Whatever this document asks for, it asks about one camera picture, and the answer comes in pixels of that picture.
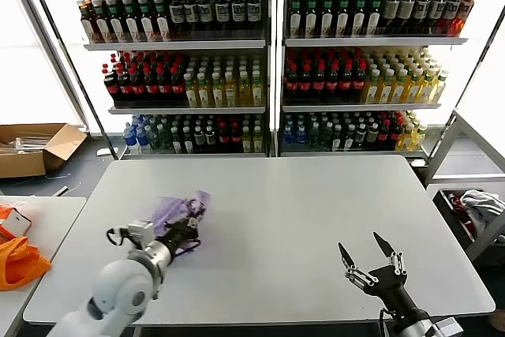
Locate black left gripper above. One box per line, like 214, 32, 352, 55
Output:
162, 208, 205, 252

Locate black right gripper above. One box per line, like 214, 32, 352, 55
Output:
338, 230, 424, 323

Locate purple t-shirt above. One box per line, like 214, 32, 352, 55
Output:
151, 189, 212, 253

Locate dark bottle white cap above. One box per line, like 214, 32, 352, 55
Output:
171, 126, 185, 155
342, 124, 356, 152
354, 123, 368, 148
193, 125, 207, 153
182, 126, 196, 155
204, 125, 218, 153
366, 123, 380, 148
331, 124, 344, 152

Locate clear bottle green label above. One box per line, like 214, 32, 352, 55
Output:
148, 124, 163, 154
307, 122, 321, 152
159, 124, 174, 154
319, 122, 333, 152

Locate cola bottle red cap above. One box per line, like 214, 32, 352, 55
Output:
312, 63, 327, 101
103, 64, 122, 106
144, 67, 160, 106
157, 67, 173, 106
230, 122, 243, 153
339, 62, 354, 101
298, 63, 314, 101
378, 120, 391, 148
170, 67, 185, 106
326, 63, 341, 101
131, 67, 147, 106
285, 63, 300, 101
118, 68, 134, 106
352, 62, 367, 101
389, 118, 403, 148
218, 122, 231, 153

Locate dark grey storage bin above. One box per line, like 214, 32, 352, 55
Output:
432, 189, 505, 253

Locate water bottle blue label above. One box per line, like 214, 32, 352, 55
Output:
282, 124, 296, 152
295, 125, 308, 152
124, 122, 139, 155
137, 123, 151, 155

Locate red crumpled garment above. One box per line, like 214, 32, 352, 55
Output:
447, 193, 478, 242

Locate grey white crumpled garment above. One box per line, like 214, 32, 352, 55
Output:
460, 189, 505, 231

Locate thin grey strip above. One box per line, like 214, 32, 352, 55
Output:
53, 182, 83, 197

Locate small white side table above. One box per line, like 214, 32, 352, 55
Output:
0, 196, 88, 337

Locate grey metal shelf unit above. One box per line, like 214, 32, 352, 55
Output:
54, 0, 277, 160
275, 0, 470, 159

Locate orange and white carton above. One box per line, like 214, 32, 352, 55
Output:
0, 202, 33, 240

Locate open brown cardboard box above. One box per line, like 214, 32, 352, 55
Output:
0, 122, 88, 179

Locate orange fabric bag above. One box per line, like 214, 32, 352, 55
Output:
0, 236, 53, 291

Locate clear plastic wrapped packets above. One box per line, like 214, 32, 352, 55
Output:
0, 136, 54, 155

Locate dark tea bottle green label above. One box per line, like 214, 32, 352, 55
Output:
154, 0, 171, 42
139, 0, 156, 42
320, 0, 336, 38
109, 0, 126, 43
367, 0, 383, 36
336, 0, 352, 37
124, 0, 141, 43
304, 0, 320, 38
94, 0, 113, 43
289, 0, 304, 38
352, 0, 368, 37

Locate dark drink bottle grey label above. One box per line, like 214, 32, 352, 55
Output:
184, 0, 200, 33
443, 0, 462, 35
398, 0, 416, 35
246, 0, 262, 32
382, 0, 400, 35
231, 0, 247, 32
198, 0, 215, 33
428, 0, 447, 35
170, 0, 186, 34
215, 0, 231, 32
413, 0, 432, 35

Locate red tea bottle white label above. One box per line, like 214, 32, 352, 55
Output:
81, 0, 97, 44

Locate red drink bottle grey label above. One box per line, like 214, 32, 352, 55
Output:
457, 0, 477, 36

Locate black left gripper cable loop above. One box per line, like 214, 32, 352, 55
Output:
172, 238, 203, 259

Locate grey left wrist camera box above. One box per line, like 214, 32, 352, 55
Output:
125, 218, 155, 245

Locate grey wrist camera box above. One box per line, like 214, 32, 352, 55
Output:
125, 218, 155, 245
432, 316, 465, 337

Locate long black right arm cable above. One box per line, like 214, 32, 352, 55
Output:
378, 307, 395, 337

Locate black left camera cable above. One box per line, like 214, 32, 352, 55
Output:
105, 226, 129, 247

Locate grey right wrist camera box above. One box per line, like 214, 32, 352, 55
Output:
432, 316, 465, 337

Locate grey metal cart frame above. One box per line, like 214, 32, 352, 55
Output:
428, 110, 505, 265

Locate slanted grey frame post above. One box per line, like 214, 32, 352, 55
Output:
428, 9, 505, 164
7, 0, 119, 160

